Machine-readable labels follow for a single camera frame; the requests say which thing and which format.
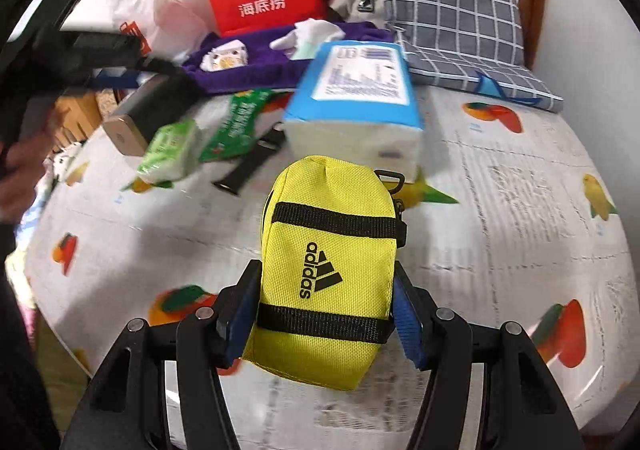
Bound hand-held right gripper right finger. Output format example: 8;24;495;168
392;267;586;450

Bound purple knit cloth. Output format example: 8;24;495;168
181;21;397;95

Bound person's left hand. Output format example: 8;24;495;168
0;127;57;222

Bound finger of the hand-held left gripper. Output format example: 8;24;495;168
92;54;187;87

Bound light wooden furniture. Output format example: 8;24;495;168
52;92;103;150

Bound person's dark clothing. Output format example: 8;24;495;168
0;217;62;450

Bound small white toy figure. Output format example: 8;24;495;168
200;42;249;73

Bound yellow fabric pouch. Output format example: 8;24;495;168
241;155;408;392

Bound blue tissue pack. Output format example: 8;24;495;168
282;41;425;181

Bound grey checked cloth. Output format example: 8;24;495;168
379;0;565;115

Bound green snack packet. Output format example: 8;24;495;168
200;89;297;163

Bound black strap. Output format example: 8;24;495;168
212;126;287;193

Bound green wet wipes pack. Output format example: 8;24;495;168
136;119;211;183

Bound white plastic bag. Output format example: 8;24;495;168
102;0;211;67

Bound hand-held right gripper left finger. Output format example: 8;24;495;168
59;259;263;450

